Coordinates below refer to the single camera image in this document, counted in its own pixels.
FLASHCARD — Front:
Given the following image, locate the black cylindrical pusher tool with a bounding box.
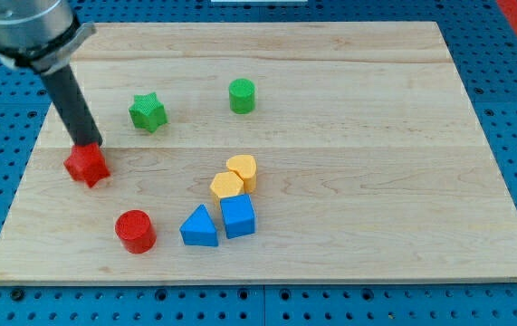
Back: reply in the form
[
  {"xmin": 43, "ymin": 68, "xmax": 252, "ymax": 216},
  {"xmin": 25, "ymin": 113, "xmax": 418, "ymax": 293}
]
[{"xmin": 40, "ymin": 64, "xmax": 102, "ymax": 146}]

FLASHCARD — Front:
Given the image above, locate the red star block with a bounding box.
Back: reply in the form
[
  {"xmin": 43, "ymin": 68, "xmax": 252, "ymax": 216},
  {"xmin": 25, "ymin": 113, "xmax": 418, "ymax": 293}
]
[{"xmin": 63, "ymin": 142, "xmax": 110, "ymax": 187}]

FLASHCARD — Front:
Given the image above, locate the green star block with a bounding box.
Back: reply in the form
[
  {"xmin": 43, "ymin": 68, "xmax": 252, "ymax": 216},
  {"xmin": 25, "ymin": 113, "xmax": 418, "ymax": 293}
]
[{"xmin": 129, "ymin": 92, "xmax": 168, "ymax": 133}]

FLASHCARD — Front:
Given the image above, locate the wooden board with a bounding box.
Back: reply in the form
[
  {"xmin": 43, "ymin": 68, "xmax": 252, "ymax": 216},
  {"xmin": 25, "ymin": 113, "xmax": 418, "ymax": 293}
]
[{"xmin": 0, "ymin": 21, "xmax": 517, "ymax": 286}]

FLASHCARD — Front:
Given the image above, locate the red cylinder block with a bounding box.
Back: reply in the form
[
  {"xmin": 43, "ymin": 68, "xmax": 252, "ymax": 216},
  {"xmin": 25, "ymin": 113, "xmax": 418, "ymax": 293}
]
[{"xmin": 114, "ymin": 209, "xmax": 157, "ymax": 254}]

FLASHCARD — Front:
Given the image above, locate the green cylinder block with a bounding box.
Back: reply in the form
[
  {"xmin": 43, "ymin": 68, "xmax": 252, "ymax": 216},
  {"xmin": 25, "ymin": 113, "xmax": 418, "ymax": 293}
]
[{"xmin": 228, "ymin": 78, "xmax": 255, "ymax": 114}]

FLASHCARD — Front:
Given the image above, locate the yellow hexagon block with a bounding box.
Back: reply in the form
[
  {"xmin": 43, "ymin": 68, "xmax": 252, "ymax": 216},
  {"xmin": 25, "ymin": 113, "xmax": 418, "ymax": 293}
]
[{"xmin": 209, "ymin": 171, "xmax": 245, "ymax": 207}]

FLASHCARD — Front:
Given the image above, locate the yellow heart block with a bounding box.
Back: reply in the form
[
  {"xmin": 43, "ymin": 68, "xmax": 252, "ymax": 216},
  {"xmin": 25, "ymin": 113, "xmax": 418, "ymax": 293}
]
[{"xmin": 226, "ymin": 154, "xmax": 257, "ymax": 193}]

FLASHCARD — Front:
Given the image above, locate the blue triangle block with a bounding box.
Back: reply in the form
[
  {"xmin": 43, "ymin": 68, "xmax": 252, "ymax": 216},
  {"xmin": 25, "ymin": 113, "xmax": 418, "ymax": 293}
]
[{"xmin": 179, "ymin": 204, "xmax": 218, "ymax": 247}]

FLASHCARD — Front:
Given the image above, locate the blue cube block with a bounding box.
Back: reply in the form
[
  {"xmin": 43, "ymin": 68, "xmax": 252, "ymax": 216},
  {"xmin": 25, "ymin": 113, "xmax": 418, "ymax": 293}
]
[{"xmin": 220, "ymin": 194, "xmax": 255, "ymax": 239}]

